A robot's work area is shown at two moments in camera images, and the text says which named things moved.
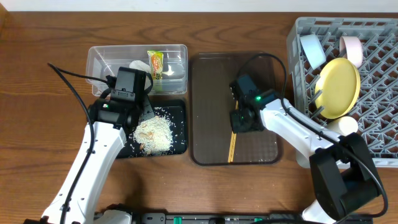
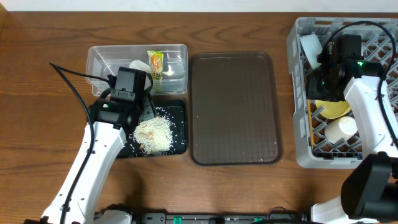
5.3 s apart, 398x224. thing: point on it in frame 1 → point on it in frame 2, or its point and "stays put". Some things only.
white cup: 344,126 stays put
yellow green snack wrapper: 156,59 stays put
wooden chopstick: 232,140 → 311,123
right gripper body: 236,104 → 319,92
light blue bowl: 313,50 stays put
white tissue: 140,65 stays put
